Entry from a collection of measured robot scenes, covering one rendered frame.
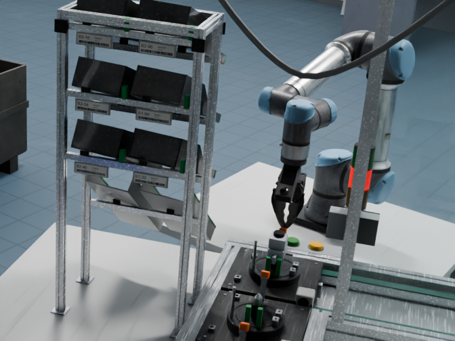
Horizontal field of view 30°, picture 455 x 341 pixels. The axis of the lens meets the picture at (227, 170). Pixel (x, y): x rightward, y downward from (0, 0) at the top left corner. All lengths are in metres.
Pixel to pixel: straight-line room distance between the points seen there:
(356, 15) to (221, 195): 6.21
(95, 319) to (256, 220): 0.80
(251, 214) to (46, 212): 2.11
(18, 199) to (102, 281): 2.56
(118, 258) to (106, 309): 0.28
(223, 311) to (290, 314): 0.17
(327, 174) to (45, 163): 2.96
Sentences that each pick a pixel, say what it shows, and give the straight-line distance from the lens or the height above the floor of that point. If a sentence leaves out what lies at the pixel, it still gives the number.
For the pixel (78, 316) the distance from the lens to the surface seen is 2.28.
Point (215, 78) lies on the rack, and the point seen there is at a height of 1.50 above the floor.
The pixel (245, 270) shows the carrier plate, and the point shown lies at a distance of 2.31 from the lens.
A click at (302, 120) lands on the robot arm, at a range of 2.22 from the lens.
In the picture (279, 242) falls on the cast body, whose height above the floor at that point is 1.08.
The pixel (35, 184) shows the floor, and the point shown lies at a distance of 5.15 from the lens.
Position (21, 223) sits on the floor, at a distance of 4.68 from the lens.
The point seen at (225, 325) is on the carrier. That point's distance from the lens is 2.07.
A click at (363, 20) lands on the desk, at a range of 9.04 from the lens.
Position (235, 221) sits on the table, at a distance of 2.82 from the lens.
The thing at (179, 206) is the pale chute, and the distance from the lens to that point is 2.21.
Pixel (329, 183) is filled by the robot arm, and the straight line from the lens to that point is 2.78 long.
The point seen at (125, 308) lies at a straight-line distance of 2.32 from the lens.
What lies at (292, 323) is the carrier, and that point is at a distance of 2.11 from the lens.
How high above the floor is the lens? 2.09
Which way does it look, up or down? 23 degrees down
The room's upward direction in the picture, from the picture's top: 5 degrees clockwise
